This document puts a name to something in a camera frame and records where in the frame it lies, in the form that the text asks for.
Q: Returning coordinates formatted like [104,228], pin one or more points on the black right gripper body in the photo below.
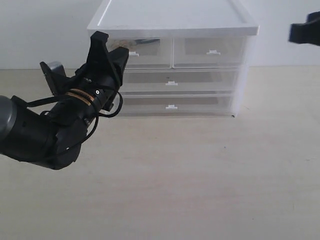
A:
[307,32]

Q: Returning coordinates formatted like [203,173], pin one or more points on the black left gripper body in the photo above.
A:
[88,92]

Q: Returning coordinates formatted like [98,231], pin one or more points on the clear middle wide drawer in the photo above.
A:
[218,79]

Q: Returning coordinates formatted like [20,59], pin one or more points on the clear wide drawer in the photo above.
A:
[218,79]
[177,105]

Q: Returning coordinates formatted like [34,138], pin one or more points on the white translucent drawer cabinet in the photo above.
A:
[179,19]

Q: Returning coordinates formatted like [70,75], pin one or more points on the clear bottom wide drawer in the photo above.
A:
[177,105]

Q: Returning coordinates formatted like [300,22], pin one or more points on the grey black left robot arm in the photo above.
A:
[49,132]

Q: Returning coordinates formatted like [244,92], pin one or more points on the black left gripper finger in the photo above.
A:
[119,57]
[98,58]

